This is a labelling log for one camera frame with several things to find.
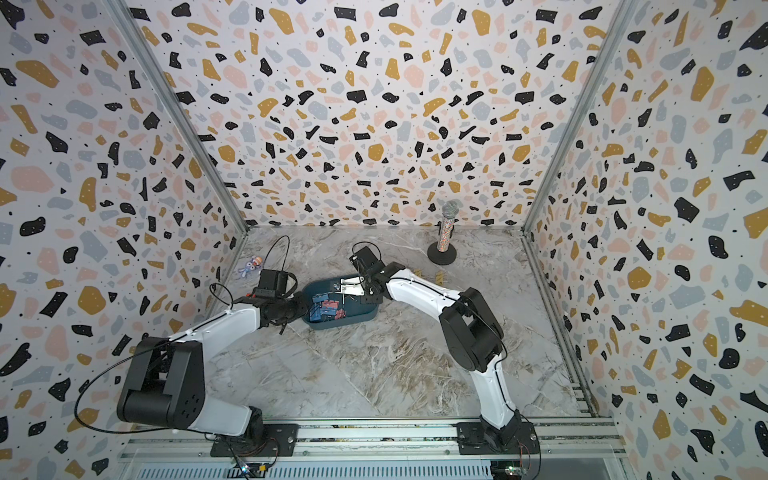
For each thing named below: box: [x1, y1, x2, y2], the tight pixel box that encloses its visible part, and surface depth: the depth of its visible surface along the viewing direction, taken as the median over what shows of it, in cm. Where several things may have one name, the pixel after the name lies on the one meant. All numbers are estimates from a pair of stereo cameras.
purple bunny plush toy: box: [238, 256, 263, 278], surface depth 109 cm
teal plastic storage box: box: [302, 277, 379, 330], surface depth 97 cm
